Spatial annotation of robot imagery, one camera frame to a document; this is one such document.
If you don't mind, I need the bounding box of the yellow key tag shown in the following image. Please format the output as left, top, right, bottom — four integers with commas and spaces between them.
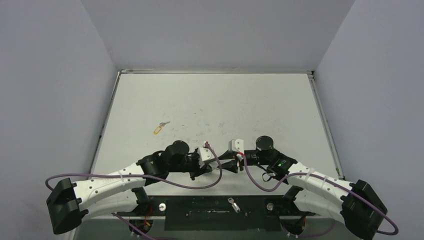
153, 126, 163, 135

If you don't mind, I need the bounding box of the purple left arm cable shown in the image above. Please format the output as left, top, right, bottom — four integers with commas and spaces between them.
44, 141, 223, 240

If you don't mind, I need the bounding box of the aluminium front rail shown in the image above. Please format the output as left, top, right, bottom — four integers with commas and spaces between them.
68, 195, 368, 220

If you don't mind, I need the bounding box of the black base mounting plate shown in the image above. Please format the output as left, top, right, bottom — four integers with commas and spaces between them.
119, 195, 312, 232

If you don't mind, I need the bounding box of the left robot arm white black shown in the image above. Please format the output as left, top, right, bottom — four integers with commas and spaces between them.
45, 140, 219, 235

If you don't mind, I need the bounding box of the silver key with ring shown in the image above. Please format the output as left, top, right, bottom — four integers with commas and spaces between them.
158, 121, 170, 130

